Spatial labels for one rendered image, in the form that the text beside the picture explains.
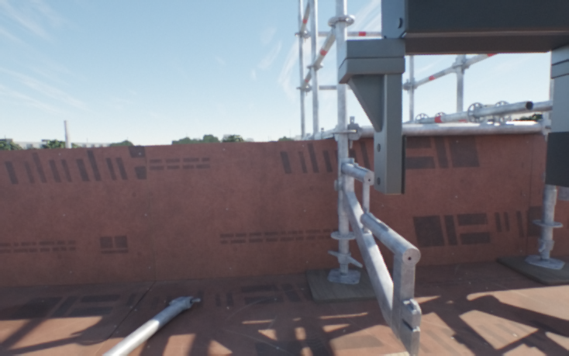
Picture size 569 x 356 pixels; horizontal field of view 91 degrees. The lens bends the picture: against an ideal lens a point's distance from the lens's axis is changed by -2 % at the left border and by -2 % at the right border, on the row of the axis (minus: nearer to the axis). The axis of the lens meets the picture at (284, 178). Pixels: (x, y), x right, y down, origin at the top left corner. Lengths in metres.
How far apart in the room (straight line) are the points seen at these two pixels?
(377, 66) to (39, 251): 1.86
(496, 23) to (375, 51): 0.07
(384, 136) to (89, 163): 1.59
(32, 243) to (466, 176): 2.28
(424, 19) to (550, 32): 0.08
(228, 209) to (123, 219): 0.53
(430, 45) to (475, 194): 1.64
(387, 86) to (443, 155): 1.53
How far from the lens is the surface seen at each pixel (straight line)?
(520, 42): 0.27
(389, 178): 0.21
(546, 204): 1.98
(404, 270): 0.85
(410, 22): 0.21
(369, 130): 1.41
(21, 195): 1.92
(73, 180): 1.75
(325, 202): 1.51
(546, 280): 1.84
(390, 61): 0.21
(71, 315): 1.58
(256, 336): 1.17
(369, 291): 1.42
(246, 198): 1.48
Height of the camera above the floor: 0.66
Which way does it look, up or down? 6 degrees down
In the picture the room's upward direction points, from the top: 2 degrees counter-clockwise
